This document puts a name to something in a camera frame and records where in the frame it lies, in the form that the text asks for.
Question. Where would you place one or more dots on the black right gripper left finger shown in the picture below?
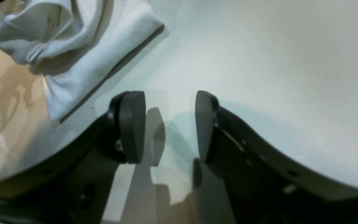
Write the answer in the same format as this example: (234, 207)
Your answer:
(73, 185)

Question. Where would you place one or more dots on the white printed t-shirt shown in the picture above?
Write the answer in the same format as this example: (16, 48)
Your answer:
(73, 44)

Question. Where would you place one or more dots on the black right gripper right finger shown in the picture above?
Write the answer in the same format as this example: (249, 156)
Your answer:
(265, 186)

